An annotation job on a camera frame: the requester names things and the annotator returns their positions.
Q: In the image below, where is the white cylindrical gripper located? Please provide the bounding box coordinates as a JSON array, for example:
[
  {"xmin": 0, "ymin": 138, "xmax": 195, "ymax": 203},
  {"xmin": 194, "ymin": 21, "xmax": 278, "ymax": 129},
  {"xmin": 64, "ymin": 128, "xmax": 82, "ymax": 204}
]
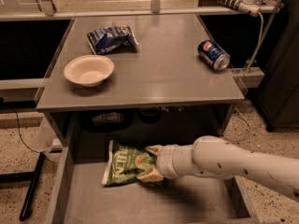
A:
[{"xmin": 136, "ymin": 145, "xmax": 199, "ymax": 182}]

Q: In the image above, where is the green jalapeno chip bag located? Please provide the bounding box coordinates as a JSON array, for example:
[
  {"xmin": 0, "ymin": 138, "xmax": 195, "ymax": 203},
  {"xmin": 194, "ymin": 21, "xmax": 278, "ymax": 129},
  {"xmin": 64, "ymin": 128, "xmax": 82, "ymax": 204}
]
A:
[{"xmin": 102, "ymin": 140, "xmax": 157, "ymax": 186}]

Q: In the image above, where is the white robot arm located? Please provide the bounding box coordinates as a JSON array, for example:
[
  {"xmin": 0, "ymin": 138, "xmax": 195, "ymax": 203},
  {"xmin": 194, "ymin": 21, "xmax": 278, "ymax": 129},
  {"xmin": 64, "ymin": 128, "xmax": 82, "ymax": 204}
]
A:
[{"xmin": 137, "ymin": 135, "xmax": 299, "ymax": 202}]

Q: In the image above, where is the dark cup under counter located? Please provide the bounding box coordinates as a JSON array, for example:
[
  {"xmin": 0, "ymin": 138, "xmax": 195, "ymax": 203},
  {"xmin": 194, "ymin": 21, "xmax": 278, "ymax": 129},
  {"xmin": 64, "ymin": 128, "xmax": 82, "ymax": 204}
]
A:
[{"xmin": 138, "ymin": 107, "xmax": 161, "ymax": 124}]

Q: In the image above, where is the dark packet under counter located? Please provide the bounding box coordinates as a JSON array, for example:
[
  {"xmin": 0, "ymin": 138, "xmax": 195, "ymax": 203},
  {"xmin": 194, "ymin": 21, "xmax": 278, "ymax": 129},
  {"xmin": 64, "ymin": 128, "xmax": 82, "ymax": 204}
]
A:
[{"xmin": 80, "ymin": 111, "xmax": 134, "ymax": 133}]

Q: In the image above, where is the grey open drawer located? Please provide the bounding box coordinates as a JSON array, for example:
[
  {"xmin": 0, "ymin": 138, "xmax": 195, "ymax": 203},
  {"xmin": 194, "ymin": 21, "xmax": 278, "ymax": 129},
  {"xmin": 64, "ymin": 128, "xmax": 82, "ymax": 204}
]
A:
[{"xmin": 45, "ymin": 137, "xmax": 259, "ymax": 224}]

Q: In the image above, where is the blue chip bag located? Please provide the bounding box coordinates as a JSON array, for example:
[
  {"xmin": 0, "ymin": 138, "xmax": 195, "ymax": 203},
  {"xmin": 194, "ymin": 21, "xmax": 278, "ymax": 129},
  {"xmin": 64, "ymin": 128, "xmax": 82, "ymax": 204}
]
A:
[{"xmin": 87, "ymin": 25, "xmax": 138, "ymax": 55}]

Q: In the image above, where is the white paper bowl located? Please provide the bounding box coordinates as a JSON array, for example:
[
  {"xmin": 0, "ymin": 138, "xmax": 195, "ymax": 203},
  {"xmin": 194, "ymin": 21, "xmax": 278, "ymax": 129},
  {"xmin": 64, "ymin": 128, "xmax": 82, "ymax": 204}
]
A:
[{"xmin": 64, "ymin": 55, "xmax": 114, "ymax": 87}]

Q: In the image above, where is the blue soda can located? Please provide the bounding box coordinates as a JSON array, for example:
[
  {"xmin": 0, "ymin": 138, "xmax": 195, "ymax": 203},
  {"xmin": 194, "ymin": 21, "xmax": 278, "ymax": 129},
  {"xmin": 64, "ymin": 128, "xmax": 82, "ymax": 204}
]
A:
[{"xmin": 197, "ymin": 39, "xmax": 231, "ymax": 71}]

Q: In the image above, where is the black metal floor bar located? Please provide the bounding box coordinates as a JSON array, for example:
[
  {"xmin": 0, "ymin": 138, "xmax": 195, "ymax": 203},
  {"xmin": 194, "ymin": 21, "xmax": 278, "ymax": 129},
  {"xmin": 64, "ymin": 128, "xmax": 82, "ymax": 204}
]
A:
[{"xmin": 0, "ymin": 153, "xmax": 46, "ymax": 221}]

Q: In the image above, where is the dark cabinet at right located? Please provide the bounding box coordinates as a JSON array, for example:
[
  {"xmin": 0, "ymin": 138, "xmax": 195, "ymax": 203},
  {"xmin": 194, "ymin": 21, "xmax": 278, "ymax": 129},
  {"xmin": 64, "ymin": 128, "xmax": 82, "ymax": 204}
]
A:
[{"xmin": 253, "ymin": 0, "xmax": 299, "ymax": 132}]

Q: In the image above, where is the white power strip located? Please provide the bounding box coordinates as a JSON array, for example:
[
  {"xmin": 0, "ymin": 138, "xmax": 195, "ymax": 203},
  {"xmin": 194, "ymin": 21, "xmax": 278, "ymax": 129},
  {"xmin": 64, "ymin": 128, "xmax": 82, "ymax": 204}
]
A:
[{"xmin": 216, "ymin": 0, "xmax": 261, "ymax": 17}]

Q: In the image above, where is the black cable on floor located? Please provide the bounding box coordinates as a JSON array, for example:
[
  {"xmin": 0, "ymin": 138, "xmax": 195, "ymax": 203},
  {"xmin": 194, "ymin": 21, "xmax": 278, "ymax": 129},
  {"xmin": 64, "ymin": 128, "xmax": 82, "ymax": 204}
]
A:
[{"xmin": 8, "ymin": 107, "xmax": 59, "ymax": 165}]

